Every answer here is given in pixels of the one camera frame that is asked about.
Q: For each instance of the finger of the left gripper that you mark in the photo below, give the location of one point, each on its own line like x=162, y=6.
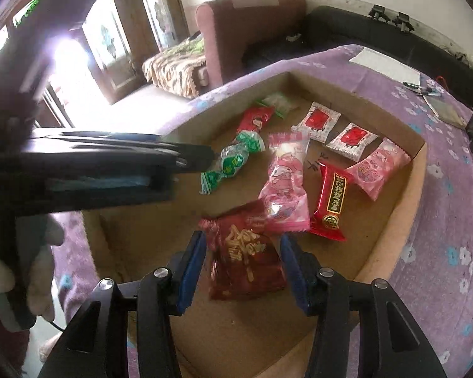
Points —
x=112, y=170
x=136, y=141

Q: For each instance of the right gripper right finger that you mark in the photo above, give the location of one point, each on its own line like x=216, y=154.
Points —
x=391, y=342

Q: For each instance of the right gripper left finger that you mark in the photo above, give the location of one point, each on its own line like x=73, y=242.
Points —
x=94, y=343

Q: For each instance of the green clear candy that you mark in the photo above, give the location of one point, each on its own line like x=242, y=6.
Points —
x=231, y=159

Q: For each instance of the red cartoon face candy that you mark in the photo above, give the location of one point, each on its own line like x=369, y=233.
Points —
x=255, y=118

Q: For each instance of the pink cartoon snack bag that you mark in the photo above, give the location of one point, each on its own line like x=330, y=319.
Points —
x=283, y=194

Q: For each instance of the dark red snack bag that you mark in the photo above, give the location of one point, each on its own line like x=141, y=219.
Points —
x=244, y=261

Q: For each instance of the white red snack packet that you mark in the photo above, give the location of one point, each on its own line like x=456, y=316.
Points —
x=352, y=141
x=318, y=122

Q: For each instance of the red gold snack bar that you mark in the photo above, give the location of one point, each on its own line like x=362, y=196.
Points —
x=325, y=221

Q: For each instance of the white gloved hand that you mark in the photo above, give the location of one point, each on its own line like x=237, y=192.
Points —
x=27, y=260

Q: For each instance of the purple floral tablecloth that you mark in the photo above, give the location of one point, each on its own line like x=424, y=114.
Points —
x=418, y=233

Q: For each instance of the cardboard box tray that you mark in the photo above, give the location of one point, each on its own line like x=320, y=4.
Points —
x=240, y=324

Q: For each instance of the maroon armchair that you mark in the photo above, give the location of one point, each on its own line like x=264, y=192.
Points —
x=229, y=27

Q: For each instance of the black sofa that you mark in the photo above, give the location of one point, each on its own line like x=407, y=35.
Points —
x=327, y=27

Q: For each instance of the white paper sheet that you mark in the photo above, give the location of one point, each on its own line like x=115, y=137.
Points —
x=387, y=66

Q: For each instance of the grey notebook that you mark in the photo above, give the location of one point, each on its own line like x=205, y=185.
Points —
x=445, y=112

